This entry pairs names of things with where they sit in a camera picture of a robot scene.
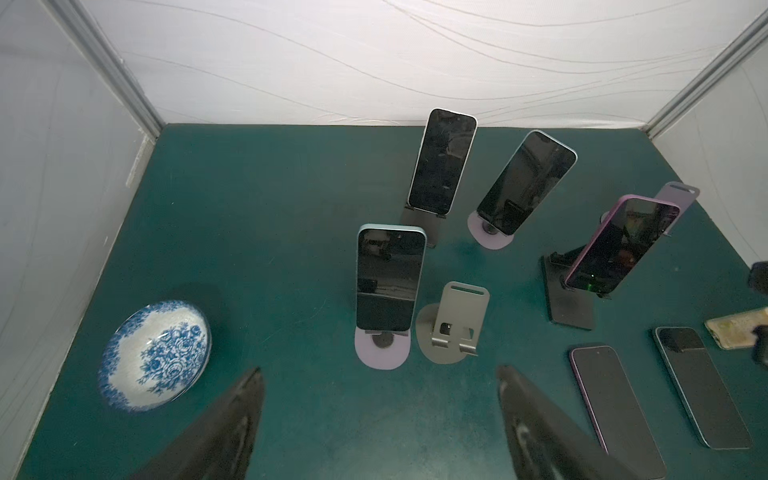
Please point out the grey round stand back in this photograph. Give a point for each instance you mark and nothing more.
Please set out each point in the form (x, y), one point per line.
(486, 235)

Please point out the black stand right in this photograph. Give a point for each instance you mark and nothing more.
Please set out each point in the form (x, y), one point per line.
(567, 306)

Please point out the back left black phone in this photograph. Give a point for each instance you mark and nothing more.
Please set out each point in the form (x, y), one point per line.
(443, 154)

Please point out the blue white ceramic dish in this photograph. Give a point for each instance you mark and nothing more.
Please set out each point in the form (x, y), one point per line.
(155, 356)

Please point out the small jar black lid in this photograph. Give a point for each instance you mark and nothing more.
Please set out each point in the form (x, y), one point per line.
(735, 331)

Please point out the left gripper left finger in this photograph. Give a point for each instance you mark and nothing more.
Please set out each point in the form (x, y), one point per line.
(220, 442)

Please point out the black phone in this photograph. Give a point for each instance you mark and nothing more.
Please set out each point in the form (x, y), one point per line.
(534, 170)
(443, 154)

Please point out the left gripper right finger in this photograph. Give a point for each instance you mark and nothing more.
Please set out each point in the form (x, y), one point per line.
(543, 441)

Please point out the green-edged phone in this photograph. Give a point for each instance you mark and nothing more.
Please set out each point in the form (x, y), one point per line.
(389, 264)
(703, 394)

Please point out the grey round stand front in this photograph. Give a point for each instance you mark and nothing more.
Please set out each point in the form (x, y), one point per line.
(678, 198)

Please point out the cracked phone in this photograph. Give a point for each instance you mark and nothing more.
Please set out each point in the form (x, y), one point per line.
(617, 418)

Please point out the back middle black phone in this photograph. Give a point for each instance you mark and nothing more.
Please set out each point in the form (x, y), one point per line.
(534, 170)

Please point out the green table mat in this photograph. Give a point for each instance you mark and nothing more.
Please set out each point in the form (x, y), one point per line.
(257, 227)

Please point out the black stand back left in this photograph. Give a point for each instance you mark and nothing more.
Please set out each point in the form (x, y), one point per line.
(429, 222)

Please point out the black stand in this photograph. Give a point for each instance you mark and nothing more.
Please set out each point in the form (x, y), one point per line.
(567, 306)
(429, 222)

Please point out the grey round stand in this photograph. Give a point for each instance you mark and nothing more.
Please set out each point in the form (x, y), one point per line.
(678, 198)
(486, 235)
(382, 350)
(448, 331)

